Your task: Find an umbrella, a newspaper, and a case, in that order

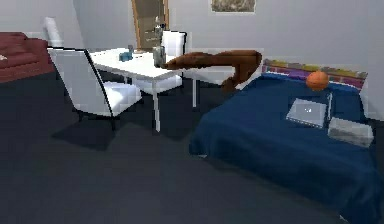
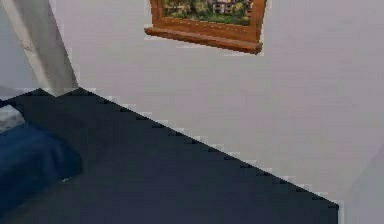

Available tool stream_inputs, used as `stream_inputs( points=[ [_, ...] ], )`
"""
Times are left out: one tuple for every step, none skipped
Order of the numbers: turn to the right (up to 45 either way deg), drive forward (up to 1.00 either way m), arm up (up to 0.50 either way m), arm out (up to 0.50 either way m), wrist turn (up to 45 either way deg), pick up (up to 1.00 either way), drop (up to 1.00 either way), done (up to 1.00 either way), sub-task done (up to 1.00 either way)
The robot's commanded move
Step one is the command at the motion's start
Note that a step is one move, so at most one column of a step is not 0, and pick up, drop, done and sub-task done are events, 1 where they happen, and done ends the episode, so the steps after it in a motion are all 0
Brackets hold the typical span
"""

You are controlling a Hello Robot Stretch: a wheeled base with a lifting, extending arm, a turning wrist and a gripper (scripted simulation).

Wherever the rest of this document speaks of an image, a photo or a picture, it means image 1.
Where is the grey glass bottle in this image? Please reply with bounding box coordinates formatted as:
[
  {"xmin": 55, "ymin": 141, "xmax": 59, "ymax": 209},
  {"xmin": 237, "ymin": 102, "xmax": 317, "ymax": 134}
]
[{"xmin": 152, "ymin": 45, "xmax": 167, "ymax": 69}]

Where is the white table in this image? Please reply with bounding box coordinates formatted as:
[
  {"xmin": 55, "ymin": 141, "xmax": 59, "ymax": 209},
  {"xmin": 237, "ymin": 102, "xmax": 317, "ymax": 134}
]
[{"xmin": 89, "ymin": 47, "xmax": 198, "ymax": 133}]

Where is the white chair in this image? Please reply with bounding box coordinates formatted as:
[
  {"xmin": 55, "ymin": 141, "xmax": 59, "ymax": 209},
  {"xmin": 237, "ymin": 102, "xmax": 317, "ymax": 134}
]
[
  {"xmin": 133, "ymin": 30, "xmax": 188, "ymax": 95},
  {"xmin": 46, "ymin": 46, "xmax": 143, "ymax": 131}
]

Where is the blue bed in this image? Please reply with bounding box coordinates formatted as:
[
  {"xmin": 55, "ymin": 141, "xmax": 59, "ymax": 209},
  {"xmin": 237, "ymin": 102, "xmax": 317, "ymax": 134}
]
[{"xmin": 188, "ymin": 72, "xmax": 384, "ymax": 224}]

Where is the blue small object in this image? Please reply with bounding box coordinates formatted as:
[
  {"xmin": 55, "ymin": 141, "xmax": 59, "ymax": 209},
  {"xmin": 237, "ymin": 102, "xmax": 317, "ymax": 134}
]
[{"xmin": 118, "ymin": 51, "xmax": 134, "ymax": 63}]

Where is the wooden framed mirror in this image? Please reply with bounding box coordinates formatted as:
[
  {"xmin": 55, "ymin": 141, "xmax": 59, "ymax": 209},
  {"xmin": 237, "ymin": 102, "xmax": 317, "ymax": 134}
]
[{"xmin": 131, "ymin": 0, "xmax": 170, "ymax": 52}]

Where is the grey laptop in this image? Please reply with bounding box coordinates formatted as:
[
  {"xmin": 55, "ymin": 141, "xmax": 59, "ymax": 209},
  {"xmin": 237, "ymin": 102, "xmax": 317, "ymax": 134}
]
[{"xmin": 285, "ymin": 92, "xmax": 334, "ymax": 129}]

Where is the orange ball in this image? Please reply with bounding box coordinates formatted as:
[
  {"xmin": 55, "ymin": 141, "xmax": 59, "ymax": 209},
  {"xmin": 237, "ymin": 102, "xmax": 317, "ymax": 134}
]
[{"xmin": 305, "ymin": 70, "xmax": 330, "ymax": 92}]

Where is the colourful striped pillow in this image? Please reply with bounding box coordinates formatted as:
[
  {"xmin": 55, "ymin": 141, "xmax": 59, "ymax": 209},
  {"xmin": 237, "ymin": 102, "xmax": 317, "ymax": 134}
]
[{"xmin": 262, "ymin": 58, "xmax": 369, "ymax": 90}]

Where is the grey box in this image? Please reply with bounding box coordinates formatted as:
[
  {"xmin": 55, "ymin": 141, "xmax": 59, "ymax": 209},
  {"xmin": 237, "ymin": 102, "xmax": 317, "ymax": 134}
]
[{"xmin": 327, "ymin": 116, "xmax": 375, "ymax": 148}]

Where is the dark red sofa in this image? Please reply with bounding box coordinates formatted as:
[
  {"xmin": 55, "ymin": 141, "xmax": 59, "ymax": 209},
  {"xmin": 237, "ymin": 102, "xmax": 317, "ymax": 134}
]
[{"xmin": 0, "ymin": 31, "xmax": 56, "ymax": 84}]

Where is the framed wall picture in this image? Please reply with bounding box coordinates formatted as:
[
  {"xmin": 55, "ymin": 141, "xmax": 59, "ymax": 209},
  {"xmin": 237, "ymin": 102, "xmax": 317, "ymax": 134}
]
[{"xmin": 209, "ymin": 0, "xmax": 257, "ymax": 15}]

